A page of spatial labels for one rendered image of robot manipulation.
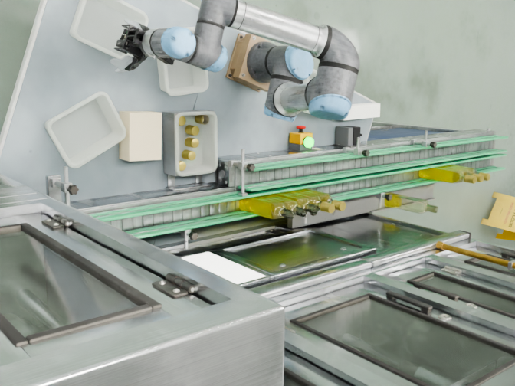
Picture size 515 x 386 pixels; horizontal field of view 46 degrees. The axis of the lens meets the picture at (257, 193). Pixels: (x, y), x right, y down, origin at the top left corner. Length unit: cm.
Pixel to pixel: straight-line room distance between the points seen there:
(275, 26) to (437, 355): 93
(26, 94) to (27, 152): 18
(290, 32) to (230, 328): 115
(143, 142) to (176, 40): 61
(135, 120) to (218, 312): 140
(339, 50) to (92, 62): 80
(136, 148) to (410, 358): 110
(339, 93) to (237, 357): 114
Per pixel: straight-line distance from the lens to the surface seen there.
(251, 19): 166
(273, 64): 217
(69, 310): 79
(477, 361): 155
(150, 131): 207
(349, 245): 218
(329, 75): 173
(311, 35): 172
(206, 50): 161
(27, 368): 62
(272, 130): 248
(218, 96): 230
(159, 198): 206
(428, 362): 151
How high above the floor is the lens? 263
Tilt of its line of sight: 49 degrees down
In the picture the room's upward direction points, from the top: 105 degrees clockwise
